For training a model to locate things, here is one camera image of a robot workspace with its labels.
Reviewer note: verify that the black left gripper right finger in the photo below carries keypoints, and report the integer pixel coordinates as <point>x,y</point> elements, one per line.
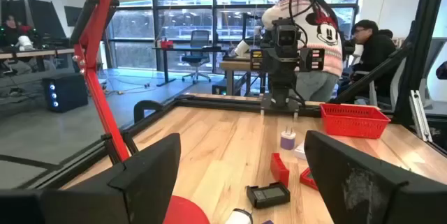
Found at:
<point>366,196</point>

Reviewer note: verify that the small white box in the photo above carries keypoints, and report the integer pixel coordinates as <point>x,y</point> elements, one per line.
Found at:
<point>299,151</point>

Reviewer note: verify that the red digital timer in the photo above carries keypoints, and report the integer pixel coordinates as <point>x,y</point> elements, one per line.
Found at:
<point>279,171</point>
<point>307,179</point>

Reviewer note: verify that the small silver white device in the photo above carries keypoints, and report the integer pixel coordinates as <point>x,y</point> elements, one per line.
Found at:
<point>239,217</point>

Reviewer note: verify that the small red object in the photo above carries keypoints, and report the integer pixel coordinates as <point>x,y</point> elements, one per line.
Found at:
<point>167,44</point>

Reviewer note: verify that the black desk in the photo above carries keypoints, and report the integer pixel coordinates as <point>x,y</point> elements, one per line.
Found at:
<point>164,67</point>

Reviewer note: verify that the white rounded object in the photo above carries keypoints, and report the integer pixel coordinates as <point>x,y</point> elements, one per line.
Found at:
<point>25,43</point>

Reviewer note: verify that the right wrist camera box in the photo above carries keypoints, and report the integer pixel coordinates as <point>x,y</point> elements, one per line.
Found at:
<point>286,37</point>

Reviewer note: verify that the purple USB charger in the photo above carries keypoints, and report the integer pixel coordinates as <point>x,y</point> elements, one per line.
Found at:
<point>287,142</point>

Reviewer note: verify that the black computer tower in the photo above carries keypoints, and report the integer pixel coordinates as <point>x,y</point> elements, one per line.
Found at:
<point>70,91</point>

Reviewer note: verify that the silver metal bracket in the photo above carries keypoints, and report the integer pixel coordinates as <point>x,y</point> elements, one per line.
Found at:
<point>420,119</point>

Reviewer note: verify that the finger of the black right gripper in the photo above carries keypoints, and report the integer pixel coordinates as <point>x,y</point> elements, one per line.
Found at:
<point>312,60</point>
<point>256,60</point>

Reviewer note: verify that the white cylinder object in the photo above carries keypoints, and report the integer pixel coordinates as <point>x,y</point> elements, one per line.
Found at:
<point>241,49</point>

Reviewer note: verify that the person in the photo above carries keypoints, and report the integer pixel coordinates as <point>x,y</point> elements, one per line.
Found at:
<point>375,53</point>
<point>12,30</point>
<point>331,56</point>

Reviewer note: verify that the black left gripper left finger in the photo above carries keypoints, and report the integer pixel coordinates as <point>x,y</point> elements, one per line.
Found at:
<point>132,189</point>

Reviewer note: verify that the red desk lamp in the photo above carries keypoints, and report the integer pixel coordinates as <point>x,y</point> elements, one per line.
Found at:
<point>104,119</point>

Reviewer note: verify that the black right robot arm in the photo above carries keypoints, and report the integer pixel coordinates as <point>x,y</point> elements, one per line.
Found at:
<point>281,84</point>

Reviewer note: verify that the white office chair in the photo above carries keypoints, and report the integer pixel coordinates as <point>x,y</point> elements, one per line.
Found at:
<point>372,93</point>

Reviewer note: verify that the wooden work table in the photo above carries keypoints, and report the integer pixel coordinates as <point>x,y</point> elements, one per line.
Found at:
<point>237,66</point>

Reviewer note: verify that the grey office chair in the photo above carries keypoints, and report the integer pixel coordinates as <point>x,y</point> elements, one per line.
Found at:
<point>199,58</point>

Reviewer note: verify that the red plastic basket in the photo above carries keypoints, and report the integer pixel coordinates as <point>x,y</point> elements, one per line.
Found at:
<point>352,123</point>

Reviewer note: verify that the wooden desk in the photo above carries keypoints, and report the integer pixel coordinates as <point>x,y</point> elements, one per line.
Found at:
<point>35,53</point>

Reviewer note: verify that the black monitor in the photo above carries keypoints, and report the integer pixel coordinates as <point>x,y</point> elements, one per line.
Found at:
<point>45,18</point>

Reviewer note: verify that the blue rectangular box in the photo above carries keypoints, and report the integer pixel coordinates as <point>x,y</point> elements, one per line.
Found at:
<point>267,222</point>

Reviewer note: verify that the black aluminium table frame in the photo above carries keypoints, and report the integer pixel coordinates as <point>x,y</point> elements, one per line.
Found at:
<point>227,102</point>

